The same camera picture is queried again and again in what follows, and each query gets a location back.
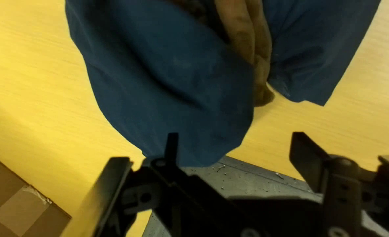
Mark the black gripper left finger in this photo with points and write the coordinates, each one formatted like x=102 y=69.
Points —
x=169 y=197

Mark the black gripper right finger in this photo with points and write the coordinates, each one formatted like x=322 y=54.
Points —
x=341 y=192

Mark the dark blue cloth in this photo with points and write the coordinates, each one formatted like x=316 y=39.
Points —
x=159 y=79

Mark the brown moose plush toy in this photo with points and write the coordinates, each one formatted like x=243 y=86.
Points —
x=247 y=34

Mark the brown cardboard box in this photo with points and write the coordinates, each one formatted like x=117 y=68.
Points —
x=15 y=205

